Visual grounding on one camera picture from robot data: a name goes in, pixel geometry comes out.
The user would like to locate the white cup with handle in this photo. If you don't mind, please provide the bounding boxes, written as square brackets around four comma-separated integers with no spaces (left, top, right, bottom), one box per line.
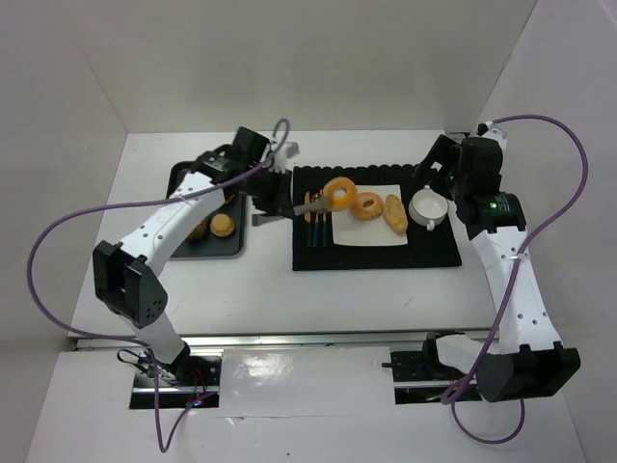
[408,185,449,232]

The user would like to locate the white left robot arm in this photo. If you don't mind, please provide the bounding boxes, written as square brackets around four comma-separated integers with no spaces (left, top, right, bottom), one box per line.
[93,127,300,376]

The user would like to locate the black placemat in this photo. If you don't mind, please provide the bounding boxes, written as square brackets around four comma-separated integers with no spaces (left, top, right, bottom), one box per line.
[292,164,462,272]

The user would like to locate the metal rail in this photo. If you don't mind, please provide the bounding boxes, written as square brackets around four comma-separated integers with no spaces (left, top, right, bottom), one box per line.
[74,329,497,349]

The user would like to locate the gold spoon green handle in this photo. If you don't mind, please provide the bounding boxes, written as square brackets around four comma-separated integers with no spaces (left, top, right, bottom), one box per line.
[311,192,323,249]

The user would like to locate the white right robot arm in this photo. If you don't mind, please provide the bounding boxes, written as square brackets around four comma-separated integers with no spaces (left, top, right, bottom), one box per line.
[412,135,581,403]

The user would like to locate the metal tongs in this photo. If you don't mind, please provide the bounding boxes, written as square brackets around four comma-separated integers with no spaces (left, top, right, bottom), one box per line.
[251,194,334,227]

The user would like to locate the dark grey serving tray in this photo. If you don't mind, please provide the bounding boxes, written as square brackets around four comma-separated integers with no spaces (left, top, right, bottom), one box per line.
[165,160,248,260]

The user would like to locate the glazed ring donut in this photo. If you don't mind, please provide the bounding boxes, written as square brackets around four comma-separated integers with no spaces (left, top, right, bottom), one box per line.
[322,177,357,211]
[349,192,384,221]

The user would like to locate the white square plate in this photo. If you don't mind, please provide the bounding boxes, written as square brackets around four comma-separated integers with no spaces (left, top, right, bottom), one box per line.
[332,209,408,247]

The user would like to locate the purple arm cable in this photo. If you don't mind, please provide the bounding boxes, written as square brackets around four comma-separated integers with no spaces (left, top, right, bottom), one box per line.
[441,114,589,445]
[25,118,291,454]

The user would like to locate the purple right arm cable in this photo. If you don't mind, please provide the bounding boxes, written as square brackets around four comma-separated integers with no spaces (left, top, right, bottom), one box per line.
[441,114,589,445]

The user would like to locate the long golden bread loaf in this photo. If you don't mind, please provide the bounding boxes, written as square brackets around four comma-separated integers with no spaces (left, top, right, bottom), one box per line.
[383,195,409,235]

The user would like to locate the dark brown bread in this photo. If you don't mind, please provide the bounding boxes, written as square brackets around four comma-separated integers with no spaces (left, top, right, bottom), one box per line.
[187,222,208,241]

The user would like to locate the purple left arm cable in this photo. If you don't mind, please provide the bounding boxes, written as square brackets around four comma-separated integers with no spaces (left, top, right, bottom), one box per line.
[25,118,291,454]

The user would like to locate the gold fork green handle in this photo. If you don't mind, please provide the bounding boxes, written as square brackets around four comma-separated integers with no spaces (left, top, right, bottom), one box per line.
[321,212,330,248]

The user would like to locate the round yellow bun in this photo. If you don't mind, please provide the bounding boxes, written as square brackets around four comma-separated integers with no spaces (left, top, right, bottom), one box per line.
[210,213,235,237]

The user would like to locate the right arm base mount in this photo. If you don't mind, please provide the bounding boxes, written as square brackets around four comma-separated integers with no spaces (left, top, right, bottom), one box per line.
[381,343,464,405]

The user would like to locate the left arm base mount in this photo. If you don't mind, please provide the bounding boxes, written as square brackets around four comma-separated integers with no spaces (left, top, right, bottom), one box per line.
[116,348,223,410]

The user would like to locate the gold knife green handle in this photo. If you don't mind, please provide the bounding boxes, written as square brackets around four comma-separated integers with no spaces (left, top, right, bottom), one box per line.
[304,191,312,248]

